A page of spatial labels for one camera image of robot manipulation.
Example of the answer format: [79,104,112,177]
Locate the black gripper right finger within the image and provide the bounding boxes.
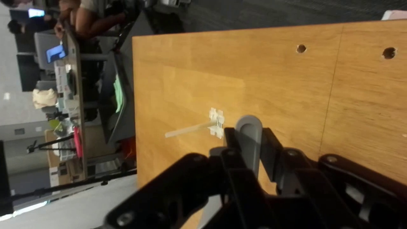
[258,126,407,229]

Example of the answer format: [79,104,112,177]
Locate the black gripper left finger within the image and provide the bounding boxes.
[99,126,272,229]

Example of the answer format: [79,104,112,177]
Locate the grey measuring cup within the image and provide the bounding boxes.
[234,115,264,182]

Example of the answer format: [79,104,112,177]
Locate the white tape cross marker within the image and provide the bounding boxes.
[162,106,226,141]

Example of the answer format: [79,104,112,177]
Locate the green flat sheet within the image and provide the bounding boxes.
[110,73,127,115]

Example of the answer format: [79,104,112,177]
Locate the cardboard box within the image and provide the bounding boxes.
[43,126,86,188]

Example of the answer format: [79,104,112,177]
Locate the wooden desk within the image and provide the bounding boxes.
[62,23,89,182]

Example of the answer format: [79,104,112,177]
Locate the black tripod stand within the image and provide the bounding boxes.
[0,132,137,206]

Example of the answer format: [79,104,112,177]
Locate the open laptop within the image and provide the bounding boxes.
[44,42,68,65]

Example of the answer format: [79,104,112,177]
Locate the lit white computer monitor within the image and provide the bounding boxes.
[26,7,47,21]

